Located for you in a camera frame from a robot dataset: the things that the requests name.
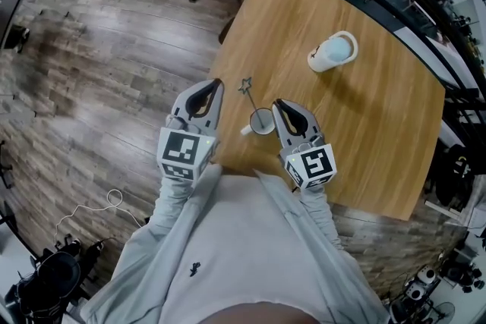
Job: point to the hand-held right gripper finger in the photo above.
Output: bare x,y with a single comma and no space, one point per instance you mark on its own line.
281,129
313,127

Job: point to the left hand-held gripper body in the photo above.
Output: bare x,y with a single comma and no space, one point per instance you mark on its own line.
182,151

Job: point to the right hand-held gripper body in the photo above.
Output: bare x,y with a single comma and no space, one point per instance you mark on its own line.
313,165

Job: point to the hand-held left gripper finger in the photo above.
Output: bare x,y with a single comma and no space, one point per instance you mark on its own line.
184,98
216,114

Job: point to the white cup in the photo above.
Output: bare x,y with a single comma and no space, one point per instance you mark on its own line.
255,129

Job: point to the star-topped stirring stick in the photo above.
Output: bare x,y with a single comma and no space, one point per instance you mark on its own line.
253,106

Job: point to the person's right forearm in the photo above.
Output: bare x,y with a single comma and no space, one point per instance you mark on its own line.
319,212

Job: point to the person's left forearm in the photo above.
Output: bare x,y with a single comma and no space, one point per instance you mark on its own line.
171,201

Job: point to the person's grey shirt torso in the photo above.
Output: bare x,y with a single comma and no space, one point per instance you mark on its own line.
243,250

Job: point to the black backpack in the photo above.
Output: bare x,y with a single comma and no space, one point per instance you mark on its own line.
455,174

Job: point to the black equipment pile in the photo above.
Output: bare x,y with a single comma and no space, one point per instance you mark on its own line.
53,277

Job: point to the small standing fan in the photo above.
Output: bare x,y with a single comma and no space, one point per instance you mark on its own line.
444,313

